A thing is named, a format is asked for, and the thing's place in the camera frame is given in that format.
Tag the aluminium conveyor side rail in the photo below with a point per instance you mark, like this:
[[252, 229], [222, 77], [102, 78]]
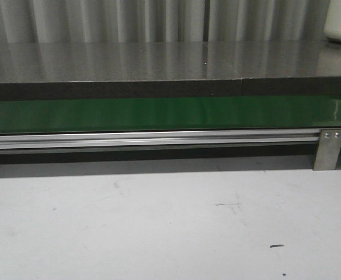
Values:
[[156, 138]]

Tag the white pleated curtain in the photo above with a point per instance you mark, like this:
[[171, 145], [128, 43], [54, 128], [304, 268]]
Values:
[[160, 21]]

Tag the grey stone counter shelf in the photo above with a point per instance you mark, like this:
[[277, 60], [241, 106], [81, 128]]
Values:
[[65, 71]]

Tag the green conveyor belt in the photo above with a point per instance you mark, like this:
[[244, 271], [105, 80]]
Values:
[[49, 116]]

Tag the steel right support bracket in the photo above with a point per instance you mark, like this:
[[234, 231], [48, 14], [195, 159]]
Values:
[[328, 150]]

